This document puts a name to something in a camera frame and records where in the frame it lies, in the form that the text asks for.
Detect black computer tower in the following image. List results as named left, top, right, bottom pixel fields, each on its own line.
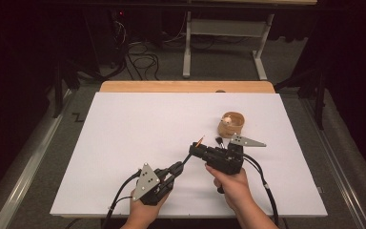
left=108, top=8, right=130, bottom=68

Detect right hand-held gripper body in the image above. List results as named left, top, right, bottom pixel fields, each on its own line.
left=203, top=134, right=267, bottom=176

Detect person's left hand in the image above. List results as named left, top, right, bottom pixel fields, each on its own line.
left=129, top=189, right=172, bottom=224

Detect black pencil with orange tip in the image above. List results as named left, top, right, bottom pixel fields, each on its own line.
left=182, top=135, right=206, bottom=166

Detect round wooden pen holder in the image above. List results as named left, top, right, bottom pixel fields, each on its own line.
left=216, top=111, right=246, bottom=139

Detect black floor cables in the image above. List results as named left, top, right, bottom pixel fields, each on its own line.
left=125, top=41, right=160, bottom=81

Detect black metal stand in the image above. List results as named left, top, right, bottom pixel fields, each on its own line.
left=274, top=68, right=328, bottom=130
left=51, top=60, right=80, bottom=118

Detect right hand-held gripper cable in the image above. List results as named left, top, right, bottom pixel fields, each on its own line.
left=242, top=154, right=280, bottom=227

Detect white desk frame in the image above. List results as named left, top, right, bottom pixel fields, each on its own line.
left=182, top=0, right=318, bottom=81

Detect left hand-held gripper cable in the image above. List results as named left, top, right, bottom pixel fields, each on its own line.
left=102, top=170, right=142, bottom=229

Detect hand-held gripper cable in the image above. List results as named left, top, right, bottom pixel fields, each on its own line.
left=242, top=154, right=280, bottom=227
left=102, top=170, right=142, bottom=229

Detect wooden table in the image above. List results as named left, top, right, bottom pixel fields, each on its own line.
left=98, top=80, right=276, bottom=94

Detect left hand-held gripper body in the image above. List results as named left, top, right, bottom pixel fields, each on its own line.
left=132, top=162, right=176, bottom=206

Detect person's right hand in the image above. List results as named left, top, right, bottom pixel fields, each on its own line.
left=204, top=163, right=253, bottom=211

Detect white board sheet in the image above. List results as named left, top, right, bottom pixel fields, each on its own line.
left=50, top=92, right=329, bottom=219

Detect metal floor rail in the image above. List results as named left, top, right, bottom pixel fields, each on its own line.
left=301, top=98, right=366, bottom=229
left=0, top=89, right=74, bottom=229

